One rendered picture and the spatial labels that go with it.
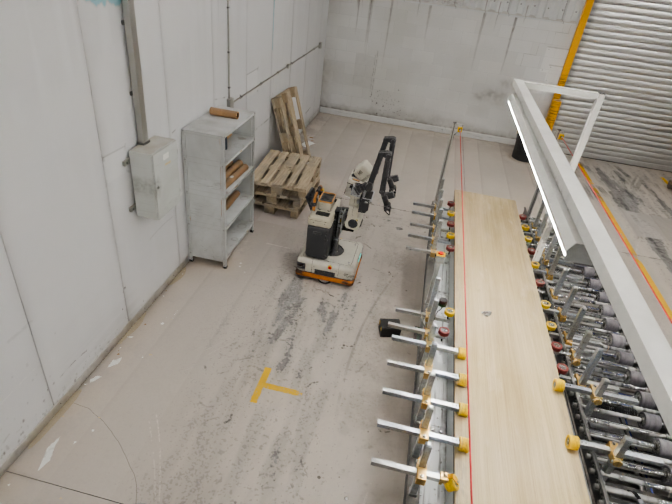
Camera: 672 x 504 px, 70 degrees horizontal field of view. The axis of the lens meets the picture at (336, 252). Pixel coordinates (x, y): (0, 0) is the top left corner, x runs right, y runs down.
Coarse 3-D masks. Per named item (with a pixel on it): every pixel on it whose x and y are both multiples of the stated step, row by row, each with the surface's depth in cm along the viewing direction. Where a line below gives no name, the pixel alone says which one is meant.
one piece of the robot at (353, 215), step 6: (348, 180) 491; (354, 180) 490; (348, 186) 493; (348, 192) 503; (354, 198) 506; (354, 204) 510; (348, 210) 512; (354, 210) 509; (348, 216) 514; (354, 216) 513; (360, 216) 517; (348, 222) 518; (354, 222) 516; (360, 222) 516; (354, 228) 520
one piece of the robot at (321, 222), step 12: (336, 204) 533; (312, 216) 506; (324, 216) 506; (336, 216) 524; (312, 228) 512; (324, 228) 511; (336, 228) 531; (312, 240) 520; (324, 240) 517; (336, 240) 530; (312, 252) 528; (324, 252) 525
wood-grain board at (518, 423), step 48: (480, 240) 481; (480, 288) 411; (528, 288) 418; (480, 336) 358; (528, 336) 364; (480, 384) 318; (528, 384) 322; (480, 432) 285; (528, 432) 289; (480, 480) 259; (528, 480) 262; (576, 480) 265
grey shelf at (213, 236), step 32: (192, 128) 474; (224, 128) 484; (192, 160) 485; (224, 160) 479; (192, 192) 504; (224, 192) 496; (192, 224) 526; (224, 224) 517; (192, 256) 549; (224, 256) 539
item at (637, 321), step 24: (528, 96) 343; (600, 96) 379; (528, 120) 308; (552, 144) 255; (552, 168) 234; (576, 192) 203; (576, 216) 189; (600, 240) 169; (600, 264) 158; (624, 264) 156; (624, 288) 144; (624, 312) 136; (648, 312) 135; (648, 336) 126; (648, 360) 119; (648, 384) 117
